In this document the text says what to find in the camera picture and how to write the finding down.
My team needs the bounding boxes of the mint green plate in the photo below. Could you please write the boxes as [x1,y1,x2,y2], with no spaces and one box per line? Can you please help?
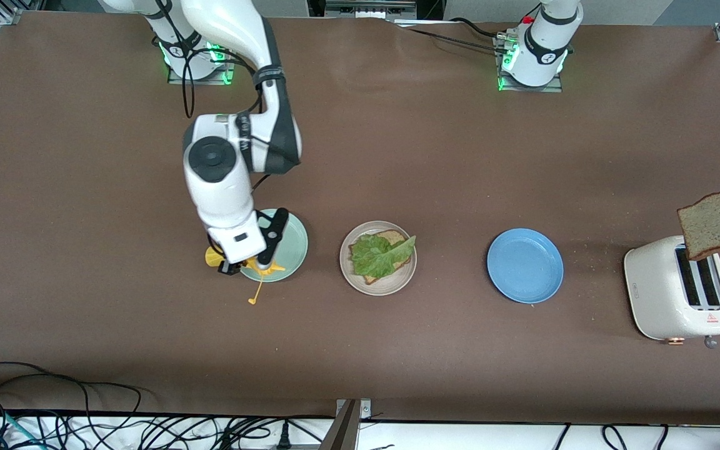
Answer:
[239,209,309,283]

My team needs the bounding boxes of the teal cable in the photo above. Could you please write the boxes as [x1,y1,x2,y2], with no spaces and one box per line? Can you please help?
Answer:
[0,406,45,450]

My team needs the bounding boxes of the blue plate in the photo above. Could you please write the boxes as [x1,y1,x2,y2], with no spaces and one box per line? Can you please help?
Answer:
[487,227,564,305]

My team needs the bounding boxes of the beige plate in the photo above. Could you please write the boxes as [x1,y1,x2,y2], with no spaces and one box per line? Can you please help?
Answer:
[340,221,419,297]

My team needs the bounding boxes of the brown bread slice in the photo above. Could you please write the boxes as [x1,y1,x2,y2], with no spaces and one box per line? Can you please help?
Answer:
[677,189,720,262]
[349,229,412,286]

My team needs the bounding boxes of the white toaster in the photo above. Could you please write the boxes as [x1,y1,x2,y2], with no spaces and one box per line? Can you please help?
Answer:
[624,235,720,349]

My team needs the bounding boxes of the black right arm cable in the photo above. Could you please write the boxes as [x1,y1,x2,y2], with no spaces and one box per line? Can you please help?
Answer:
[157,0,254,119]

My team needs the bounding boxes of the yellow squeeze bottle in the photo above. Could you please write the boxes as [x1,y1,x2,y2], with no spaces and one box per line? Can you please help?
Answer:
[205,247,287,306]

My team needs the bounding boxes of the green lettuce leaf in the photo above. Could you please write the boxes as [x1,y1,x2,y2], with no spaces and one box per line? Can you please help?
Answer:
[349,232,417,280]

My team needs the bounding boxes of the grey metal rack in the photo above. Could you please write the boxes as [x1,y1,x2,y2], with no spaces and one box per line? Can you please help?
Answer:
[322,0,420,21]

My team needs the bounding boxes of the black base cable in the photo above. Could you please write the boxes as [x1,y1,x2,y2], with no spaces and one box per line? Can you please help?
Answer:
[391,17,523,56]

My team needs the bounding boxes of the aluminium table bracket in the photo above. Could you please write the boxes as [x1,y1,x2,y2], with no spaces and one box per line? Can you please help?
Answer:
[319,399,372,450]

